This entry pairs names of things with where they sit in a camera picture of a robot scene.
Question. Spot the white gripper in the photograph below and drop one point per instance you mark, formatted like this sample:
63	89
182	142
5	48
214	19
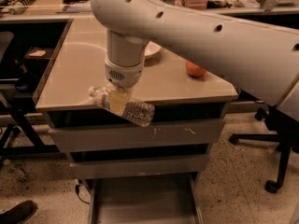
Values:
123	75

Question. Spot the clear plastic water bottle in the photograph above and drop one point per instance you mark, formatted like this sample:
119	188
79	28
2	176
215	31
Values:
136	111

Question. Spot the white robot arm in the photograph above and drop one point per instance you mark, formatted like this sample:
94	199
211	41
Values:
258	58

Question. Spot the top grey drawer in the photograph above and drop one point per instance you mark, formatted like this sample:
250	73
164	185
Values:
158	134

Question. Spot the grey drawer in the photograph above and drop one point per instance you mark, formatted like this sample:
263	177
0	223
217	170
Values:
158	134
139	167

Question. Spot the grey drawer cabinet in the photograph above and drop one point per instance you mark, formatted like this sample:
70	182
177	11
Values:
65	102

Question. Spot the middle grey drawer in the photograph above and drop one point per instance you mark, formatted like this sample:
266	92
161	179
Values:
139	167

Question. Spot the open bottom drawer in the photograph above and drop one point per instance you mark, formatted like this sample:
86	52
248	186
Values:
156	199

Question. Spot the white paper bowl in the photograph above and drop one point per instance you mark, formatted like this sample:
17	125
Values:
151	50

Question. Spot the red apple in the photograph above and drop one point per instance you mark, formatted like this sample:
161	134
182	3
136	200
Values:
194	70

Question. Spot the dark shoe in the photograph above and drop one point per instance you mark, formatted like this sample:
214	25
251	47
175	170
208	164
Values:
19	213

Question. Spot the black desk frame left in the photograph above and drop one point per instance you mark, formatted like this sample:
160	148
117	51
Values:
20	124

